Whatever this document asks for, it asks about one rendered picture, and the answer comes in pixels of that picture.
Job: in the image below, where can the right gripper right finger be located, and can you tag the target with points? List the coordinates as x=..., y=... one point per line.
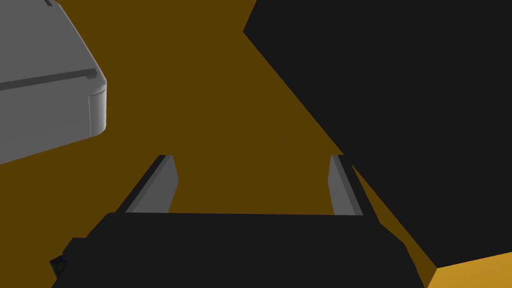
x=343, y=196

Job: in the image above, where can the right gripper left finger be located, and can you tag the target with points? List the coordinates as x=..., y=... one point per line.
x=154, y=192

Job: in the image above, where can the black block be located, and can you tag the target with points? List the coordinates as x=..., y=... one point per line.
x=400, y=100

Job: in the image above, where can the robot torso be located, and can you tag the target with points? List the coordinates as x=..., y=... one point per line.
x=44, y=52

